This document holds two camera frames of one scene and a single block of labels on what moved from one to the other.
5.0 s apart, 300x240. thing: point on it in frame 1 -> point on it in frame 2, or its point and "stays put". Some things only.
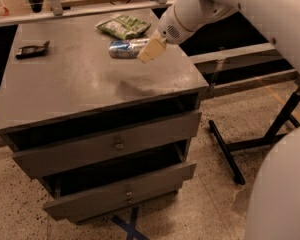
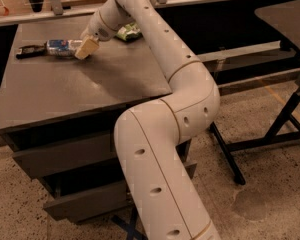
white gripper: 169,26 -> 96,29
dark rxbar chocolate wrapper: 31,51 stays put
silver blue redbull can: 126,48 -> 62,47
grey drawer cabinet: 99,135 stays put
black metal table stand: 273,133 stays put
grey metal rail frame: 56,10 stays put
